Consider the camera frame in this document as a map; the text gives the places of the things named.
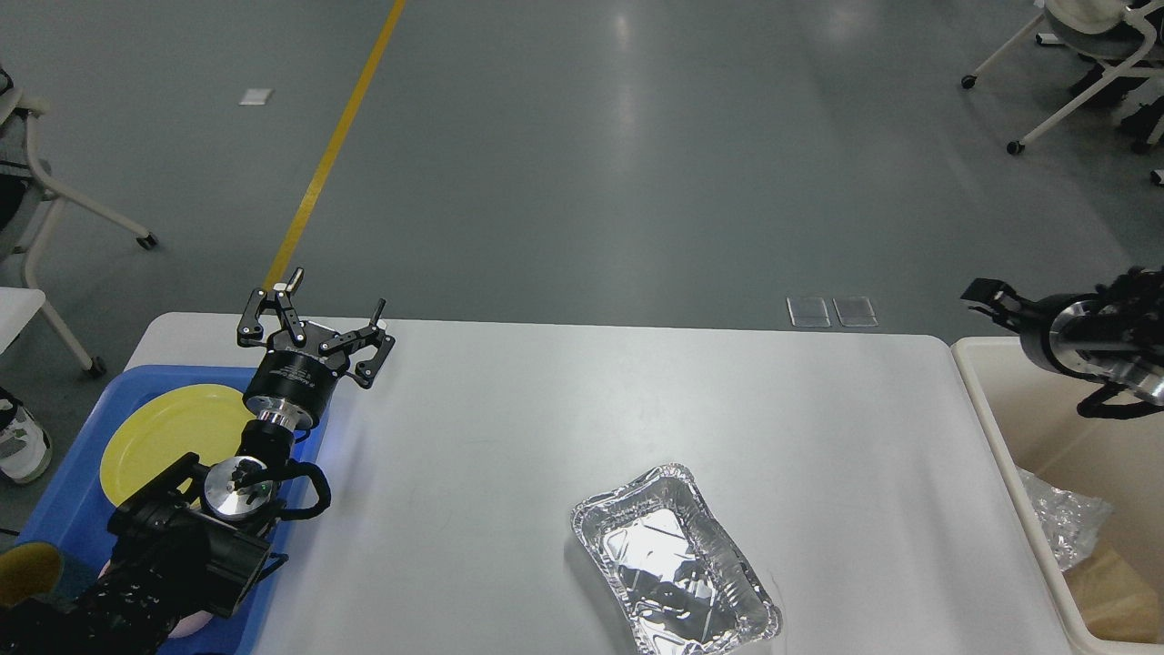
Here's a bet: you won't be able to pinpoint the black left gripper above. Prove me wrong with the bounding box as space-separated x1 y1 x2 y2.
237 266 396 427

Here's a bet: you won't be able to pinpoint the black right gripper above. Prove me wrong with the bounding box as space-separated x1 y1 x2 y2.
960 278 1103 380

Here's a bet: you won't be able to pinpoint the yellow plastic plate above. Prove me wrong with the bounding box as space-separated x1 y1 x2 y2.
99 383 253 506

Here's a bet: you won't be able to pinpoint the aluminium foil sheet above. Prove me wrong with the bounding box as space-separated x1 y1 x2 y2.
1019 469 1114 572

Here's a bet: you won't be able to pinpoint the pink plastic mug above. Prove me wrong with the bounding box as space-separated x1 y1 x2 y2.
166 610 217 641

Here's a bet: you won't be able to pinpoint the brown paper bag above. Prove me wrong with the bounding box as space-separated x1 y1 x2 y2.
1064 539 1161 645

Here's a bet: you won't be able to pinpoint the aluminium foil tray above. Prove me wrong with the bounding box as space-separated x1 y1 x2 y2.
570 463 785 654

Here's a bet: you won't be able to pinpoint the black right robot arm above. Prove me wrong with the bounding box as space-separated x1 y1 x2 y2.
960 266 1163 420

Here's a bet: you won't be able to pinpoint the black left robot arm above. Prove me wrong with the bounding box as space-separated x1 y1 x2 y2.
3 268 396 654

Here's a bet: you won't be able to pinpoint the beige plastic bin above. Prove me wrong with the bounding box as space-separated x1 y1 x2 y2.
952 337 1163 654

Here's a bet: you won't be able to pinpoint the seated person dark trousers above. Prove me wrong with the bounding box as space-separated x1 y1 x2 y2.
1069 1 1161 154

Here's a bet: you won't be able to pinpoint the blue plastic tray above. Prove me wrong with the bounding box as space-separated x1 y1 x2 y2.
24 366 294 654

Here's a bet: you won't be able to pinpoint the small white side table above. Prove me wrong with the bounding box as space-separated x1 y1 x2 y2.
0 287 47 353

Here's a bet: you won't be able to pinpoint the standing person dark trousers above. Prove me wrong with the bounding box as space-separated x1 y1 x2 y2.
1 113 54 485

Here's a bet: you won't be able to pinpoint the white rolling chair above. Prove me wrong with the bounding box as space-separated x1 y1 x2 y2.
959 0 1164 156

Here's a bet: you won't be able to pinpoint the grey office chair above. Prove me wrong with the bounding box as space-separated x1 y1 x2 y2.
3 87 158 378

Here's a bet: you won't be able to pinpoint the blue yellow cup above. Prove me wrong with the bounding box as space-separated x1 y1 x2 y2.
1 542 64 610

